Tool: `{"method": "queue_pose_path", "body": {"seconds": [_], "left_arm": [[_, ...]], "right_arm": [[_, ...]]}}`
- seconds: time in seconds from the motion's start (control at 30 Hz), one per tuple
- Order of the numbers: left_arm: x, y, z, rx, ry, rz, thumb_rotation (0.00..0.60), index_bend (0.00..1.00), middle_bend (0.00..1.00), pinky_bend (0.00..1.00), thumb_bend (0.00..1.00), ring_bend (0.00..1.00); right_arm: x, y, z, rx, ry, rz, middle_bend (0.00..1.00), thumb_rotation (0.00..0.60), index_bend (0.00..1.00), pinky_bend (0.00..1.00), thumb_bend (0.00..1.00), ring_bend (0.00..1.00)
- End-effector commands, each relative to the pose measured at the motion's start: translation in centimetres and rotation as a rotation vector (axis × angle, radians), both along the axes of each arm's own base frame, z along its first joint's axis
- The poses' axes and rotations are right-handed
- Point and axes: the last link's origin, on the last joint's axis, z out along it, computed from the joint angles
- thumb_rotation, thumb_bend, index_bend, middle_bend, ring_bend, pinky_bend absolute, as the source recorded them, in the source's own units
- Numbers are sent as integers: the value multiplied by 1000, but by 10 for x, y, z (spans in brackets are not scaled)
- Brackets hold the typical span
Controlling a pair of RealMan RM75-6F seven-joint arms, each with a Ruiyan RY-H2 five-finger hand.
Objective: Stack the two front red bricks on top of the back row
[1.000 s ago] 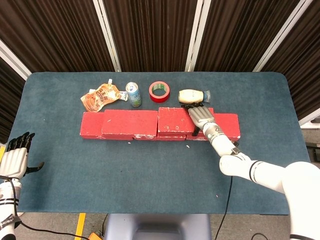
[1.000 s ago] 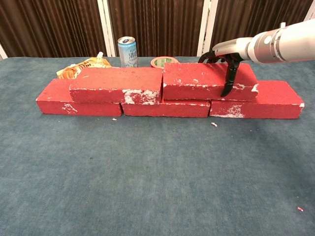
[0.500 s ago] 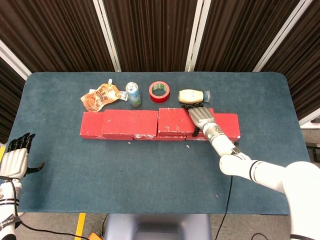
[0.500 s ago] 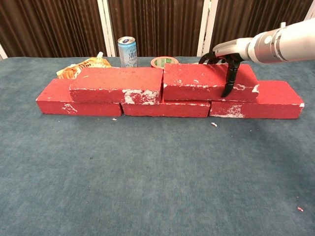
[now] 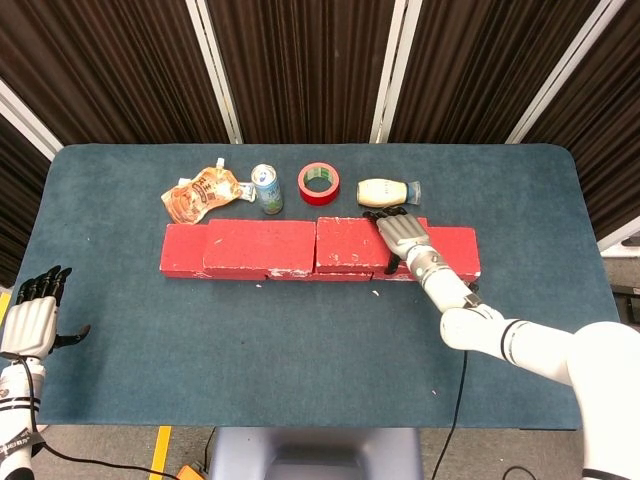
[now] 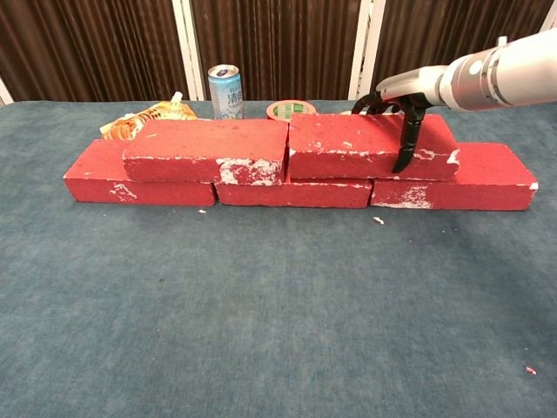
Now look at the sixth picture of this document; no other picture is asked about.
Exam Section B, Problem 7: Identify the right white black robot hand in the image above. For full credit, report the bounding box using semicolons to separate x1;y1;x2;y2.
351;64;449;174

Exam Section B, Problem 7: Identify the red brick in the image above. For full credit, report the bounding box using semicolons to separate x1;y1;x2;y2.
215;173;374;209
123;119;290;187
288;111;461;182
64;138;218;208
370;142;540;212

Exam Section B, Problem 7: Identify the red tape roll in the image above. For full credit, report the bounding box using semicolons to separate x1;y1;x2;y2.
265;99;318;121

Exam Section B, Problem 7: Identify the light blue drink can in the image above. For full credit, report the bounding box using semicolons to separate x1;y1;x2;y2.
207;64;245;122

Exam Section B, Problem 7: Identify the blue felt table cover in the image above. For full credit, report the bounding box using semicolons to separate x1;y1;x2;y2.
0;99;557;418

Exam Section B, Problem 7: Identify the orange spout pouch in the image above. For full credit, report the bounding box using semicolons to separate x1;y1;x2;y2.
99;91;199;142

